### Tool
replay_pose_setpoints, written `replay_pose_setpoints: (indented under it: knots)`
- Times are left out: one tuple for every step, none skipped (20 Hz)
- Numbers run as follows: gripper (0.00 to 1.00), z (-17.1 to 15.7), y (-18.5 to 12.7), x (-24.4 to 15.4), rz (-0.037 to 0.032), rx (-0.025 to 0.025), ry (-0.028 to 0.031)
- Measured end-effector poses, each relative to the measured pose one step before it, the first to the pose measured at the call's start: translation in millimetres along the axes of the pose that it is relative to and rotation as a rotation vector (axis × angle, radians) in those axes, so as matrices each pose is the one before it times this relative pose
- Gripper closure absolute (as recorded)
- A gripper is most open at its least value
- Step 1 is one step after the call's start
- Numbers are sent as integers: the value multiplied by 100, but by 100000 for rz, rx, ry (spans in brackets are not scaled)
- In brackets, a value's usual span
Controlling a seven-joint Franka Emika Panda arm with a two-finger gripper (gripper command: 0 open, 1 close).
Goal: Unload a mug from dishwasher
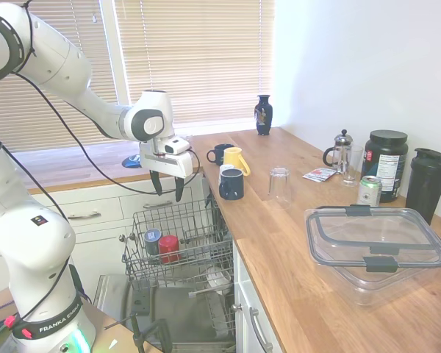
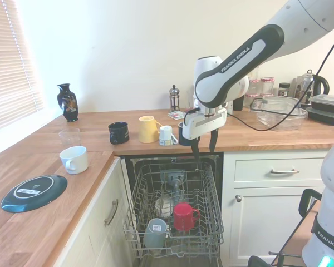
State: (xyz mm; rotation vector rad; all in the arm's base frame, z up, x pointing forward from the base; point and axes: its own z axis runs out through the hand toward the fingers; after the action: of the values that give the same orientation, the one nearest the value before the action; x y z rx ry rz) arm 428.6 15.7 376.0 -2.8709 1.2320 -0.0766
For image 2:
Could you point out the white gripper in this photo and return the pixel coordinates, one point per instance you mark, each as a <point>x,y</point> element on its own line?
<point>203,123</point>

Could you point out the red mug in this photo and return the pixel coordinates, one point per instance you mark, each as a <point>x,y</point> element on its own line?
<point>183,217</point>

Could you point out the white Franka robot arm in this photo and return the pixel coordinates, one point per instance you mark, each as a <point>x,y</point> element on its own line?
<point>239,64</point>

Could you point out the dark cylindrical mug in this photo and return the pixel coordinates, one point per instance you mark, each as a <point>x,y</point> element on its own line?
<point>181,130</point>

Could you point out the small white mug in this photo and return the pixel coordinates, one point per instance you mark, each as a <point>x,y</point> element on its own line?
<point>165,135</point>

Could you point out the yellow mug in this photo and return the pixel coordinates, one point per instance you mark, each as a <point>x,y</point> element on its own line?
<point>147,129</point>

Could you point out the built-in dishwasher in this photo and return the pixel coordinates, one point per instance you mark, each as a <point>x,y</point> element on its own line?
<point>136,160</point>

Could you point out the navy mug white print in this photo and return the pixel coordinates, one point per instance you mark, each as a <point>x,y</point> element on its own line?
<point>119,133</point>

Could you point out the grey mug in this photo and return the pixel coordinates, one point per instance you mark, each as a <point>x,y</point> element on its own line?
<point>153,236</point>

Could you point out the wide white mug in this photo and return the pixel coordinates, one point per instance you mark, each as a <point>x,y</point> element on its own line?
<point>76,161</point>

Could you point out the red white sachet packets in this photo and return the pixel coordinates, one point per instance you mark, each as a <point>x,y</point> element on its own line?
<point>176,114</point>

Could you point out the clear drinking glass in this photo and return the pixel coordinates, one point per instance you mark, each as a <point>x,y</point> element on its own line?
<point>190,101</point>

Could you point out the black shaker bottle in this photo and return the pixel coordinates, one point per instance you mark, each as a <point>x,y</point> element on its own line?
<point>238,104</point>

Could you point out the glass French press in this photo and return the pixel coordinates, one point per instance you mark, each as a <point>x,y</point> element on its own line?
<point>174,100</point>

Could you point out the white drawer front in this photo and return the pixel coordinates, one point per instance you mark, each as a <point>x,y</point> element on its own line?
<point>253,169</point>
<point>97,211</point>

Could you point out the metal cabinet knob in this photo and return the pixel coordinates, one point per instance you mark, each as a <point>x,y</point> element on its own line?
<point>238,198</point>

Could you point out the jar red checked lid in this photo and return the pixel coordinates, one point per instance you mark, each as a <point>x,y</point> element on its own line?
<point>254,86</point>
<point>252,100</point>
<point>267,84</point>

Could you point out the white bowl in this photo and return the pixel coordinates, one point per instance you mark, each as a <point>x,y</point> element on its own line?
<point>162,207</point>

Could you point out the clear plastic storage container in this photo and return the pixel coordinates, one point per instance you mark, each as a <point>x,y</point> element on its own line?
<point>284,121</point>

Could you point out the clear lid dark rim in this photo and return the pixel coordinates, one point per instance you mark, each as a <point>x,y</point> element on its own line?
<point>275,101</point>

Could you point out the brown jar dark lid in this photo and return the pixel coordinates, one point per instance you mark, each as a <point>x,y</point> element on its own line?
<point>284,89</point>

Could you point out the white cabinet door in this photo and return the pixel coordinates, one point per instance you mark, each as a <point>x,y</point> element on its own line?
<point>267,228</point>

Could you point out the black clamp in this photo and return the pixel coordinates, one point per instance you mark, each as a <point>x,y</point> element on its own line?
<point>257,261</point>
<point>304,200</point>

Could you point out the black takeaway container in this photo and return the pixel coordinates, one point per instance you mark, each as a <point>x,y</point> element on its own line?
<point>325,116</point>
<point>327,100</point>

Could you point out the clear plastic cup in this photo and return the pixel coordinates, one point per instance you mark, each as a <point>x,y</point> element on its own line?
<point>69,137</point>

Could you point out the black painted vase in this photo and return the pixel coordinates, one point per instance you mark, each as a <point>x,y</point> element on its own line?
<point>68,105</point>

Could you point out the dark teal plate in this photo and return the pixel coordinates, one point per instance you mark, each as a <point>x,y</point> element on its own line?
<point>33,192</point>

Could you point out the beige window blind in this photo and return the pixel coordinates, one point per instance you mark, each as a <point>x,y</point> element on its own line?
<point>5,69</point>

